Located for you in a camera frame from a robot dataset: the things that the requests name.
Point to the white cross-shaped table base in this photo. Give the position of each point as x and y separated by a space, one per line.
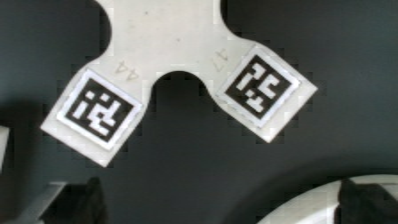
171 38

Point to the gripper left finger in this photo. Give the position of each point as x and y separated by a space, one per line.
69 204

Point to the white round table top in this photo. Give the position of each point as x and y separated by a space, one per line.
309 208

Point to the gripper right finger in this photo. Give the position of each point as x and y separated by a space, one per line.
366 204

